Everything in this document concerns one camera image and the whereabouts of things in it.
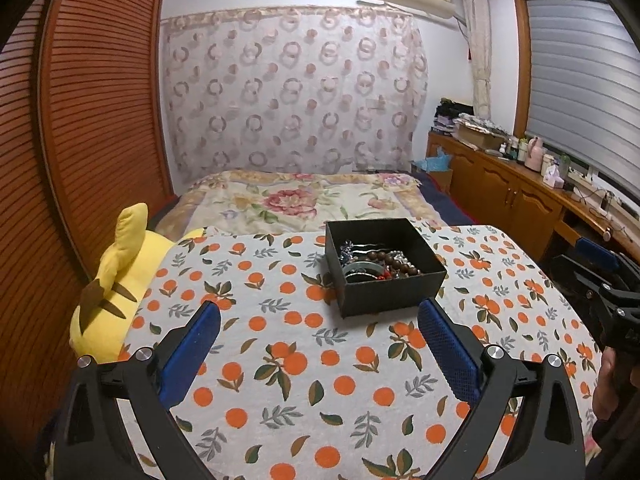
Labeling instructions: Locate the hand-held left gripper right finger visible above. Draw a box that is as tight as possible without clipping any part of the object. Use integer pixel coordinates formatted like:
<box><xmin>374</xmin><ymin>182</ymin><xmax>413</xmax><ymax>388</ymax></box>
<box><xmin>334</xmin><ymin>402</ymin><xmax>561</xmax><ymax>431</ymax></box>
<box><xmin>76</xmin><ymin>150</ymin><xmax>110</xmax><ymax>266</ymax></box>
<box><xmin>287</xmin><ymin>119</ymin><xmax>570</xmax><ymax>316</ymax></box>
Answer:
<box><xmin>417</xmin><ymin>299</ymin><xmax>586</xmax><ymax>480</ymax></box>

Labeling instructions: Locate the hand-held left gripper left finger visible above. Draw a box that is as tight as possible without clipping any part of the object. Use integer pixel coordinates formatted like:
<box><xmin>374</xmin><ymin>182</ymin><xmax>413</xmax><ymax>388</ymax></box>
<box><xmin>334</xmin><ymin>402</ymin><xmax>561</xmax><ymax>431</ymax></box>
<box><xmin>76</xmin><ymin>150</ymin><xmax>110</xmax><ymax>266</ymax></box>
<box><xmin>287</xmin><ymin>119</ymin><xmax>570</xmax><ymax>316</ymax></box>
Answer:
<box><xmin>52</xmin><ymin>300</ymin><xmax>222</xmax><ymax>480</ymax></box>

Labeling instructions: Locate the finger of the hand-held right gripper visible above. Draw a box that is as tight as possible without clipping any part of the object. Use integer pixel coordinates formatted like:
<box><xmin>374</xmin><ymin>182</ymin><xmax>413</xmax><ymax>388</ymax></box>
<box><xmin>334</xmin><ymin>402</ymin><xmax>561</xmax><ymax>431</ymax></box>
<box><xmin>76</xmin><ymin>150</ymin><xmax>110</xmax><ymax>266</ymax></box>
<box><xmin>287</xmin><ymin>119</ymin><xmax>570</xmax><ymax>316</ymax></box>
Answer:
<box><xmin>574</xmin><ymin>236</ymin><xmax>640</xmax><ymax>286</ymax></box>
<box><xmin>547</xmin><ymin>255</ymin><xmax>607</xmax><ymax>307</ymax></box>

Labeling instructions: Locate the black cardboard box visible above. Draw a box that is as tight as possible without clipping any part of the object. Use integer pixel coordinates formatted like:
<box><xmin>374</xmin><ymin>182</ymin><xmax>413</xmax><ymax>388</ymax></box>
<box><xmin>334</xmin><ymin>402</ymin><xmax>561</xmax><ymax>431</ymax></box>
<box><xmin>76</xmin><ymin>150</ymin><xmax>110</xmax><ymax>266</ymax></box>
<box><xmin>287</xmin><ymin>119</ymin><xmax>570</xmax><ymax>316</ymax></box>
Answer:
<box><xmin>325</xmin><ymin>218</ymin><xmax>447</xmax><ymax>318</ymax></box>

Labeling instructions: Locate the brown wooden bead bracelet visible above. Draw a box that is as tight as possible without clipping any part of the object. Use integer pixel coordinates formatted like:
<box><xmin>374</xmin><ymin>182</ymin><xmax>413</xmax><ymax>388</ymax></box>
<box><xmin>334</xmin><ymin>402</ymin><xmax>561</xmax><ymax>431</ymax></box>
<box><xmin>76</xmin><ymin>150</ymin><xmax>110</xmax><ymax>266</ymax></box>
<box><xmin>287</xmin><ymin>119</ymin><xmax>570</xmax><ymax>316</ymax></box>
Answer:
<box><xmin>377</xmin><ymin>252</ymin><xmax>425</xmax><ymax>278</ymax></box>

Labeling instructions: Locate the pale round bangle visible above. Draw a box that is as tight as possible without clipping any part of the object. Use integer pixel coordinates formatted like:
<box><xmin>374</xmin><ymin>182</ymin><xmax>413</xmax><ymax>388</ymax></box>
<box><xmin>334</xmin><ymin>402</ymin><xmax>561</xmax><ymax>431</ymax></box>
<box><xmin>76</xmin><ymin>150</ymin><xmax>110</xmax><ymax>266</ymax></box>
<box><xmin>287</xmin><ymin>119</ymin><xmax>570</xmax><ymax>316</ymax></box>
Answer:
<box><xmin>343</xmin><ymin>259</ymin><xmax>383</xmax><ymax>281</ymax></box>

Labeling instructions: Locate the silver purple hair ornament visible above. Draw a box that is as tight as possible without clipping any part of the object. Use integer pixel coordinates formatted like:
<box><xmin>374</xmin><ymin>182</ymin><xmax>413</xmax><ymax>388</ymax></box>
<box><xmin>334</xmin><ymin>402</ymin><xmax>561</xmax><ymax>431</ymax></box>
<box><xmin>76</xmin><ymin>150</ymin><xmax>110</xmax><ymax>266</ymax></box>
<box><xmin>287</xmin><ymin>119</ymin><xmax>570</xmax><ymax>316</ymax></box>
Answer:
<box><xmin>339</xmin><ymin>241</ymin><xmax>388</xmax><ymax>263</ymax></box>

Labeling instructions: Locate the person's right hand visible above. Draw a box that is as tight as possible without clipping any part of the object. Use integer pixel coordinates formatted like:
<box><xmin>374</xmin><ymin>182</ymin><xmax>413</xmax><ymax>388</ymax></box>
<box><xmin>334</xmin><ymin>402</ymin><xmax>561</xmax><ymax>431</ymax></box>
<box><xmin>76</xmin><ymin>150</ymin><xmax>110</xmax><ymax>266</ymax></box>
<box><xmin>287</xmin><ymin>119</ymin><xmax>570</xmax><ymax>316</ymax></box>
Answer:
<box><xmin>592</xmin><ymin>347</ymin><xmax>625</xmax><ymax>422</ymax></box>

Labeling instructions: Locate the pink tissue box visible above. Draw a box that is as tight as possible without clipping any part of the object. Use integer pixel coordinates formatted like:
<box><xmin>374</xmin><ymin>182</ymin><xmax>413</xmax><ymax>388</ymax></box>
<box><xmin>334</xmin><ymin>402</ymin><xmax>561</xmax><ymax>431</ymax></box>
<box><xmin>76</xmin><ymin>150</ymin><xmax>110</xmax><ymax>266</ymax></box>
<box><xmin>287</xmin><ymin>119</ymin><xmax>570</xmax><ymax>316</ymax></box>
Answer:
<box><xmin>541</xmin><ymin>165</ymin><xmax>567</xmax><ymax>189</ymax></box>

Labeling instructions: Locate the yellow plush toy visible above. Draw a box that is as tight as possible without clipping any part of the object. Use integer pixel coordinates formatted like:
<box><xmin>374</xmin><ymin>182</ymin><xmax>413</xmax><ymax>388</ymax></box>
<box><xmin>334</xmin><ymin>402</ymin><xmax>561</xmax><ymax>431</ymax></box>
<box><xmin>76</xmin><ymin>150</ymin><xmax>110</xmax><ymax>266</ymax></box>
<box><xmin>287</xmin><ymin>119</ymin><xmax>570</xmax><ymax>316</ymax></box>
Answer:
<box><xmin>70</xmin><ymin>202</ymin><xmax>207</xmax><ymax>366</ymax></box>

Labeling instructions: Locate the wooden side cabinet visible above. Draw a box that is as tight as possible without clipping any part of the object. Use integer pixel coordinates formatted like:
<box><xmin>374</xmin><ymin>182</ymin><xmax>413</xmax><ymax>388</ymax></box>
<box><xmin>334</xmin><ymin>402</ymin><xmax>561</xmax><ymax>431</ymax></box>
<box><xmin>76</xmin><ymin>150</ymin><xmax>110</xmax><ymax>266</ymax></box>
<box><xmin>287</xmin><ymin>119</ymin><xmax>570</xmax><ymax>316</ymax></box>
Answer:
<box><xmin>426</xmin><ymin>130</ymin><xmax>640</xmax><ymax>273</ymax></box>

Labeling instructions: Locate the orange print tablecloth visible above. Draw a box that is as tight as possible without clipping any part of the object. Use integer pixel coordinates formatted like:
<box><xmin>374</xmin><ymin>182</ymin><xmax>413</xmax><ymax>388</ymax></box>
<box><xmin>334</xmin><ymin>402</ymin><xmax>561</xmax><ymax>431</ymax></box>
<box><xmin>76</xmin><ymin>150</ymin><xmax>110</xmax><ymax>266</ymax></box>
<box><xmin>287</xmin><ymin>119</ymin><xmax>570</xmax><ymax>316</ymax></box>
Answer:
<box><xmin>45</xmin><ymin>224</ymin><xmax>608</xmax><ymax>480</ymax></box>

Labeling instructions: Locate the pink bottle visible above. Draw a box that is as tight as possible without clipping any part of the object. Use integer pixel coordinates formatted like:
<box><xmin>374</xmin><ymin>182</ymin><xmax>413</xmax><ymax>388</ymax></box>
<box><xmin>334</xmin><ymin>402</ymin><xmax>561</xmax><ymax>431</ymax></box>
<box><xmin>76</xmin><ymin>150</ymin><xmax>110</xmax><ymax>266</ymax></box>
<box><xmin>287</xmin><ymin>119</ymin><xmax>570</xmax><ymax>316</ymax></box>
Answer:
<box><xmin>525</xmin><ymin>136</ymin><xmax>546</xmax><ymax>171</ymax></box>

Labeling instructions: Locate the navy bed sheet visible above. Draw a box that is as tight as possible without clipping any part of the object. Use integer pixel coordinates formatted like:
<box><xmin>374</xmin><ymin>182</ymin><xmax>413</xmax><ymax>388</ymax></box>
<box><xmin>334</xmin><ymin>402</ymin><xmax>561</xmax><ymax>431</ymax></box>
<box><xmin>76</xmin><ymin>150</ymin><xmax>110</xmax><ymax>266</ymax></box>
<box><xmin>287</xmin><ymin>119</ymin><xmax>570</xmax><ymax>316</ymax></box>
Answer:
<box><xmin>414</xmin><ymin>172</ymin><xmax>477</xmax><ymax>227</ymax></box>

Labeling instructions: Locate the floral bed blanket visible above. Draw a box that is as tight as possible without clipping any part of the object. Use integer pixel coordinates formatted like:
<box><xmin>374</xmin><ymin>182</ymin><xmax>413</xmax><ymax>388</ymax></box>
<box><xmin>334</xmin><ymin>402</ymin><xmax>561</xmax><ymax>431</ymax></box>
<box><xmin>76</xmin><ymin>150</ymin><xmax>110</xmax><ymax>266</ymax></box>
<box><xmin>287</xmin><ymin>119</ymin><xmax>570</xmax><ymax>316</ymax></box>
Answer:
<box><xmin>159</xmin><ymin>170</ymin><xmax>451</xmax><ymax>239</ymax></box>

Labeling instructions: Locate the open cardboard box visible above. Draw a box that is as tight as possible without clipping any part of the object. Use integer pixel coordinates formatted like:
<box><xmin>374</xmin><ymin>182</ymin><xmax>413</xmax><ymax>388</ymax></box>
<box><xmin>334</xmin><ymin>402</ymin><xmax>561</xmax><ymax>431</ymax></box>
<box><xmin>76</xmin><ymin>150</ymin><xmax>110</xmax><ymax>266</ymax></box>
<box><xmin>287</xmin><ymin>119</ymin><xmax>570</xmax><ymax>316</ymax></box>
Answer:
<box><xmin>452</xmin><ymin>114</ymin><xmax>512</xmax><ymax>152</ymax></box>

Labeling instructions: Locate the grey window blind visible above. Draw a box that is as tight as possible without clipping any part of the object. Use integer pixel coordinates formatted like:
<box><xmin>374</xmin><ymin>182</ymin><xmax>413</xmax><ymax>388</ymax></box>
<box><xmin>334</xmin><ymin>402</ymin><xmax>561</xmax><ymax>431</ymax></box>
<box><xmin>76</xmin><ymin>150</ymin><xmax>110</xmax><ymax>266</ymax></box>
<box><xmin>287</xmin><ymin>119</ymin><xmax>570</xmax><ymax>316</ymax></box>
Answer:
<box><xmin>524</xmin><ymin>0</ymin><xmax>640</xmax><ymax>188</ymax></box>

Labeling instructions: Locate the stack of folded clothes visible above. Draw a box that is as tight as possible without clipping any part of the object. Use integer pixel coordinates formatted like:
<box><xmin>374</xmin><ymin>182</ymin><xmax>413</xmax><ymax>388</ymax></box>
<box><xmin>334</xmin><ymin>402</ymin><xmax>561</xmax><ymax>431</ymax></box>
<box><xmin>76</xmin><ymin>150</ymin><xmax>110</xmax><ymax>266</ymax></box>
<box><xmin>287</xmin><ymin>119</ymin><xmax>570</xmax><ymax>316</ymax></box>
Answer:
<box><xmin>433</xmin><ymin>100</ymin><xmax>476</xmax><ymax>139</ymax></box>

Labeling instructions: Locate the white tied window curtain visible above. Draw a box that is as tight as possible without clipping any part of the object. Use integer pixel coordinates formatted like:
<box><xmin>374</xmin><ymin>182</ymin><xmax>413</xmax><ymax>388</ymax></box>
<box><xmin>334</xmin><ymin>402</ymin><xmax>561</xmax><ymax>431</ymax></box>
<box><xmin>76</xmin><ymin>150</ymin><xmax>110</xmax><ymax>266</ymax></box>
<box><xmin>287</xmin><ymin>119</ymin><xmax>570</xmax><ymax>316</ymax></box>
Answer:
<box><xmin>459</xmin><ymin>0</ymin><xmax>495</xmax><ymax>120</ymax></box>

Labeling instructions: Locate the wooden louvered wardrobe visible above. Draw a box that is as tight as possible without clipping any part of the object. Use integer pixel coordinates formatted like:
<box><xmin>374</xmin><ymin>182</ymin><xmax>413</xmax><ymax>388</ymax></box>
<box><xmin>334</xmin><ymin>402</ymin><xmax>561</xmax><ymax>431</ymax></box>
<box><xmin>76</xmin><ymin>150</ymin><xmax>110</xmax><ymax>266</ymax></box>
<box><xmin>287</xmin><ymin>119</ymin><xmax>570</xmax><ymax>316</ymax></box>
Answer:
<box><xmin>0</xmin><ymin>0</ymin><xmax>177</xmax><ymax>461</ymax></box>

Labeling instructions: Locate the circle pattern lace curtain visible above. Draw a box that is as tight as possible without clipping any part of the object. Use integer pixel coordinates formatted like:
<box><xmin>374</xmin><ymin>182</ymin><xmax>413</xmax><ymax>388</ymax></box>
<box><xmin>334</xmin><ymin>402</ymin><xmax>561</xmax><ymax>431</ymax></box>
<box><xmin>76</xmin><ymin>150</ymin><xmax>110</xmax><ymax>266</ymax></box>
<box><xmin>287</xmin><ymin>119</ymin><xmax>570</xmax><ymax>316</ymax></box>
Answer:
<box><xmin>161</xmin><ymin>7</ymin><xmax>431</xmax><ymax>187</ymax></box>

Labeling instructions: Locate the black charging cable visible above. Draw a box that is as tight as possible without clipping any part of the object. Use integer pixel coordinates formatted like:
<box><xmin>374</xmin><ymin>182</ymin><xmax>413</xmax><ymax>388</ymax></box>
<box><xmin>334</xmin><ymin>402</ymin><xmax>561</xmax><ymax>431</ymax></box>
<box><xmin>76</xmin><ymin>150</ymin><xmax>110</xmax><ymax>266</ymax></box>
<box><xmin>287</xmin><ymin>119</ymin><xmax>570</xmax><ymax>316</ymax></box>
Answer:
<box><xmin>570</xmin><ymin>182</ymin><xmax>632</xmax><ymax>241</ymax></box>

